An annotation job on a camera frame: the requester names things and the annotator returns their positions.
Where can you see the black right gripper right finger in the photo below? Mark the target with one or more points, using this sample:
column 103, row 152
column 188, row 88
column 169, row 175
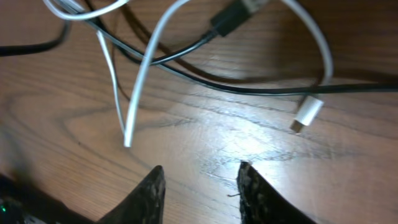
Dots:
column 260, row 203

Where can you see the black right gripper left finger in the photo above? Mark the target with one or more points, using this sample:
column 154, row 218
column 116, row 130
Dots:
column 144, row 205

